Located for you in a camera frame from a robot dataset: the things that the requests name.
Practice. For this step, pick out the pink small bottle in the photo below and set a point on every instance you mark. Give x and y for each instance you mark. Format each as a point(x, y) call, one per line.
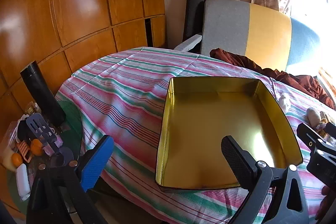
point(51, 146)

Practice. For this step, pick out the striped tablecloth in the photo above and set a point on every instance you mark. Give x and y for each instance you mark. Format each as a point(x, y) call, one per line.
point(126, 92)

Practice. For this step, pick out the white plastic wrapper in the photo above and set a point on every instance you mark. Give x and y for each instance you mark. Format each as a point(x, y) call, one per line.
point(284, 102)

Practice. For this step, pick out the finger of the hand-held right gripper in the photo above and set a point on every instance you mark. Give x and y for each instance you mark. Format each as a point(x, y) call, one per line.
point(309, 136)
point(331, 133)

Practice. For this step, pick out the grey yellow blue chair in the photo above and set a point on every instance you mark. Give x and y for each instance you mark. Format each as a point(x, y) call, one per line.
point(267, 35)

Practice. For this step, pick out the oranges and kitchen clutter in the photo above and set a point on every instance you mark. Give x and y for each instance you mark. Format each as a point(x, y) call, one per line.
point(72, 119)

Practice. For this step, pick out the orange fruit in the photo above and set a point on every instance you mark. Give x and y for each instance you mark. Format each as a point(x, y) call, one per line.
point(36, 146)
point(17, 159)

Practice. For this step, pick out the orange hair clip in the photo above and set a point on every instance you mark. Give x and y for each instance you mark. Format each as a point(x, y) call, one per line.
point(24, 151)

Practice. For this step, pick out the beige snack packet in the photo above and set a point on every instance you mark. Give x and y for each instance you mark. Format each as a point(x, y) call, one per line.
point(313, 116)

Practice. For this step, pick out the window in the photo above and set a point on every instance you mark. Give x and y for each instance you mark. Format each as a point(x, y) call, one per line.
point(309, 3)

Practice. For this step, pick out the black rolled mat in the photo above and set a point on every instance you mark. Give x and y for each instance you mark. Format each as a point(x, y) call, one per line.
point(193, 11)

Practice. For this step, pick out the wooden wardrobe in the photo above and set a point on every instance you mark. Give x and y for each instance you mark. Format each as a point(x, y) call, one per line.
point(78, 3)

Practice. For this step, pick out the gold tin box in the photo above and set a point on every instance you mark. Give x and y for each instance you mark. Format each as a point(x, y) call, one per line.
point(210, 121)

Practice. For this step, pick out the yellow snack packet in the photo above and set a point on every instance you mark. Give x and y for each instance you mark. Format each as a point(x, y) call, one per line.
point(324, 125)

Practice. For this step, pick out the black thermos bottle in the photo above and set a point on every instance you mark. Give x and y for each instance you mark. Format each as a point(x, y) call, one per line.
point(42, 92)

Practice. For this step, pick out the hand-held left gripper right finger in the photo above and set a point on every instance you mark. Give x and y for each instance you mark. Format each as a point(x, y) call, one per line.
point(236, 161)

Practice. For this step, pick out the brown cloth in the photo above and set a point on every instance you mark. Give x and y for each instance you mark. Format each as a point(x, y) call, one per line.
point(296, 79)

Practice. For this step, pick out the grey slotted spatula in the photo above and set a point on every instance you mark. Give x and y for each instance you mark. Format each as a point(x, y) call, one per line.
point(36, 123)

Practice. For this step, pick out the person's right hand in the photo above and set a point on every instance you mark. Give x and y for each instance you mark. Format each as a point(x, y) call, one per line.
point(325, 203)

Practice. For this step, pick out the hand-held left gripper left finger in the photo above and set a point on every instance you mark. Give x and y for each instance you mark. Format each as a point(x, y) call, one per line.
point(97, 161)

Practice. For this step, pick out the pale yellow round object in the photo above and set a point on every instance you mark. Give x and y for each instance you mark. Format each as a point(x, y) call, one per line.
point(8, 158)

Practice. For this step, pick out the white plastic case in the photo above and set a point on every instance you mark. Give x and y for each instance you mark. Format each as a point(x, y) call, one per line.
point(22, 182)

